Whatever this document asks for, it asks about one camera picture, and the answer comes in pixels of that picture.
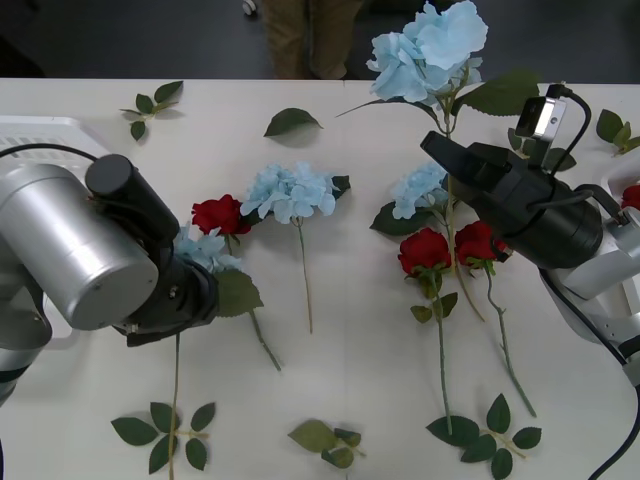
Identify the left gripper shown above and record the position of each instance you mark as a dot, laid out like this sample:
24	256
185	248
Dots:
185	300

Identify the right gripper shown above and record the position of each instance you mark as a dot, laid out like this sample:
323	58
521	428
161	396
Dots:
500	190

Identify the red rose with green stem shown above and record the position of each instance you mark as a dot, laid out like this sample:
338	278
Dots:
632	197
477	242
220	215
425	250

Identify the large pale blue hydrangea flower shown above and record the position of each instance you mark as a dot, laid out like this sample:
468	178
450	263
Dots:
440	40

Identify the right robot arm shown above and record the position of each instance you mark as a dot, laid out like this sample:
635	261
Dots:
555	230

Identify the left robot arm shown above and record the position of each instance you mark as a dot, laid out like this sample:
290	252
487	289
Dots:
60	235

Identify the small pale blue hydrangea flower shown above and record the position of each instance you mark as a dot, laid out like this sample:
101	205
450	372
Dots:
417	192

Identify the single green leaf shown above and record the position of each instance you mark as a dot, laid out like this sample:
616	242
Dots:
292	122

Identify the person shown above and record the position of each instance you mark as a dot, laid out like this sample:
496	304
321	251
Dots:
310	40

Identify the pale green leaf twig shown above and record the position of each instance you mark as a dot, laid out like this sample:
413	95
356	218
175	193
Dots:
312	435

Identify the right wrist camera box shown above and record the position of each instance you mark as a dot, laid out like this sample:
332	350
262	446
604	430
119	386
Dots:
542	117

